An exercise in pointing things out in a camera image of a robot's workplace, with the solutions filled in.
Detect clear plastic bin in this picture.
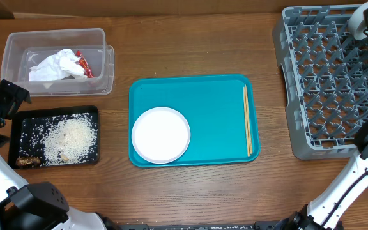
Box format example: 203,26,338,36
1,28,115,96

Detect black food waste tray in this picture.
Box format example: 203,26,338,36
8,105,100,169

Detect teal plastic tray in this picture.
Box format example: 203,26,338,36
128,74,261,167

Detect white tissue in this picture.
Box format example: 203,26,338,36
28,49,88,82

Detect spilled rice pile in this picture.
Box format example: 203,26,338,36
42,113,98,166

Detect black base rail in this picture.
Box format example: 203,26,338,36
119,221,279,230

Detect brown food scrap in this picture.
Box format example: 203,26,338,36
15,157,41,168

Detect large white plate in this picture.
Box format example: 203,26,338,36
131,107,191,164

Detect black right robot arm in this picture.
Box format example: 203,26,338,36
273,2,368,229

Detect grey dishwasher rack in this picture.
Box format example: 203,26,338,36
272,5,368,160

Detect grey-green bowl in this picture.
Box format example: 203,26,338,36
348,2,368,40

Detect red snack wrapper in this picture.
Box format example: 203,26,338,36
76,50,95,78

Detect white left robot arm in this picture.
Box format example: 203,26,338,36
0,80,119,230

